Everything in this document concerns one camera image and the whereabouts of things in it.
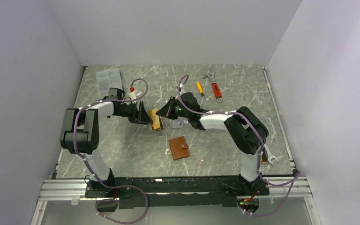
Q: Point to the gold card stack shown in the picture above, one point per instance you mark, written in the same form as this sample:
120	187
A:
157	124

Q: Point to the orange handle screwdriver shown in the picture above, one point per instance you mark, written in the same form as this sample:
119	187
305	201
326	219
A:
200	89

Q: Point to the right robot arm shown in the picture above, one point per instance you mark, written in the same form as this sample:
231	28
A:
247	131

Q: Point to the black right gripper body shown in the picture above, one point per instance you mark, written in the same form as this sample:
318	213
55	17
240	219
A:
177	109

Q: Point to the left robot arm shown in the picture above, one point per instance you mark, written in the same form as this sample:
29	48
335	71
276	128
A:
80	131

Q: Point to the brown leather card holder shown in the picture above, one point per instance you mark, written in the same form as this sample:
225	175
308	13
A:
179	148

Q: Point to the red adjustable wrench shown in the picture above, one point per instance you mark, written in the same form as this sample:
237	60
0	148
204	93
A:
215	87

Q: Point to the black aluminium base frame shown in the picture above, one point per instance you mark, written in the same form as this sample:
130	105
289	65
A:
134	192

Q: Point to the gold VIP card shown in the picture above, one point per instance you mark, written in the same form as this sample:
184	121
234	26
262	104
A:
153	115

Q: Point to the clear plastic parts box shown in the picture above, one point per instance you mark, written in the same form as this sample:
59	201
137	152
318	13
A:
106	79

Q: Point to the silver combination wrench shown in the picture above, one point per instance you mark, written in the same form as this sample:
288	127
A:
270	157

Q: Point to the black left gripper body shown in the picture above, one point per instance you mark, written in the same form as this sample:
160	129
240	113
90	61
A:
130	111

